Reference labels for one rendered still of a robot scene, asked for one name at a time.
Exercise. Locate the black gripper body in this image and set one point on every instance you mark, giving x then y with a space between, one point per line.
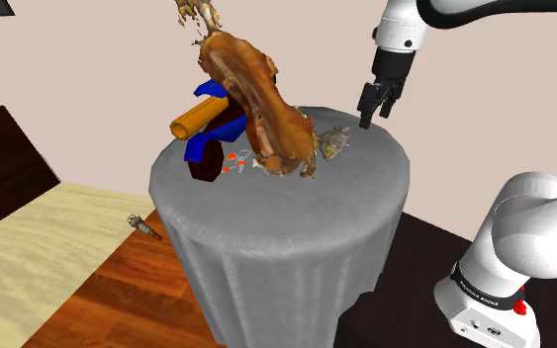
392 65

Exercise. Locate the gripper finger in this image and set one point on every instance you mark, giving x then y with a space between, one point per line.
391 103
367 103

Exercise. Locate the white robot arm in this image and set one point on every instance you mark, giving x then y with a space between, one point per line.
524 236

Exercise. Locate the small yellowish fish figure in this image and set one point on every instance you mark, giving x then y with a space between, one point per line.
333 143

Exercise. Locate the small white and orange glasses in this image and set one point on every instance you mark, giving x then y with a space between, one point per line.
232 156

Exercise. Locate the round table with grey cloth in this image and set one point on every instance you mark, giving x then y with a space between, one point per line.
278 231

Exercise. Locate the blue toy cannon, orange barrel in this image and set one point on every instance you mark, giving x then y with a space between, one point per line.
200 117

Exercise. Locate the dark robot stand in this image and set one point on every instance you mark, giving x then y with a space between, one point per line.
403 308

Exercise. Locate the small grey brown figure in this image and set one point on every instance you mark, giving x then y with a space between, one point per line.
144 226

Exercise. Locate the beige rug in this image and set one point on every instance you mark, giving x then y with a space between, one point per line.
22 260

